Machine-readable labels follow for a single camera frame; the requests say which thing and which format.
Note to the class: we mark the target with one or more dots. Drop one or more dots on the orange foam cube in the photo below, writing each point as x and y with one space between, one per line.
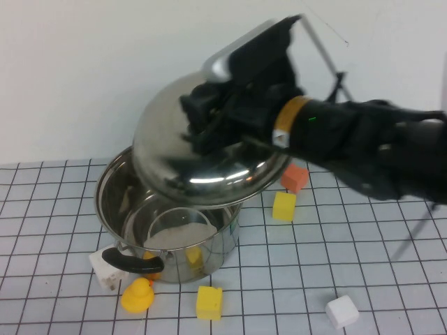
295 178

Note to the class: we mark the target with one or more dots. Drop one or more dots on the plain yellow foam cube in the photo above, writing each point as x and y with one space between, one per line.
283 206

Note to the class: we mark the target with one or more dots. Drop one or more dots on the stainless steel pot lid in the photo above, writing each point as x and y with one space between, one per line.
160 139

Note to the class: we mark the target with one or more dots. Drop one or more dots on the white black-grid tablecloth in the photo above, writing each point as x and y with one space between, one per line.
349 261

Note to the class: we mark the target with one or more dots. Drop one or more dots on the yellow rubber duck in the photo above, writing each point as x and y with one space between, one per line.
137 296

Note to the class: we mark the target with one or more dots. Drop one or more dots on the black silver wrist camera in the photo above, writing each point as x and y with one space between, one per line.
258 52

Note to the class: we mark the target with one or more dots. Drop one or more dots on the clean white foam cube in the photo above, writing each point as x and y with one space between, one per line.
342 311

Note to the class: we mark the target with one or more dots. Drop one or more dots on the notched yellow foam cube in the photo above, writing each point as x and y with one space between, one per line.
209 303

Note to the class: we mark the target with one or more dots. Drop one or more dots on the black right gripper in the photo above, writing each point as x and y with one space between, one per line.
262 108

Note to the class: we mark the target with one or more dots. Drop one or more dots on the dirty white foam block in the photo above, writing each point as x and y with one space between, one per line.
104 274

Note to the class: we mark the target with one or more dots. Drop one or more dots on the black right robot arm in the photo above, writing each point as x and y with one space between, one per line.
349 139

